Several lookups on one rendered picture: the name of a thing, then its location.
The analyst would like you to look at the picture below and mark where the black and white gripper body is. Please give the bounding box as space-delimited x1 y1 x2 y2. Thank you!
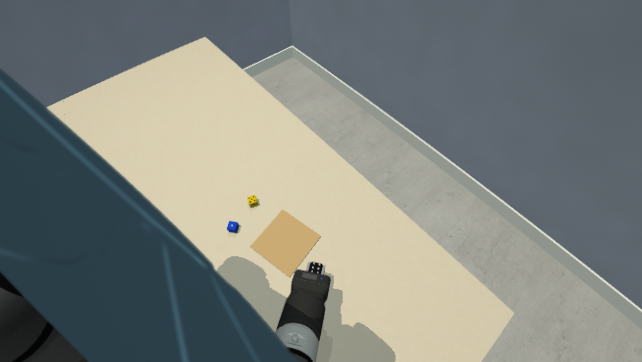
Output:
275 269 331 362

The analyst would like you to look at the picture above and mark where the tan square mat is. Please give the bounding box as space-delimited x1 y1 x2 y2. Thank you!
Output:
250 209 321 277

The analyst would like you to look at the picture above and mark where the black die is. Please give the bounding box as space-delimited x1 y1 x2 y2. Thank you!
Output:
310 262 322 273

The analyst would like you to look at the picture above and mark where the blue die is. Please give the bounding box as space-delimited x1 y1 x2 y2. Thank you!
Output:
227 221 239 233

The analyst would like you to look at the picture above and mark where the yellow die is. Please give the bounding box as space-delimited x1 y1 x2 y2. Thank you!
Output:
247 195 259 208

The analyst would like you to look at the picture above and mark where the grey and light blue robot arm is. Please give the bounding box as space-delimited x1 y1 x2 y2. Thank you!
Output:
0 69 313 362

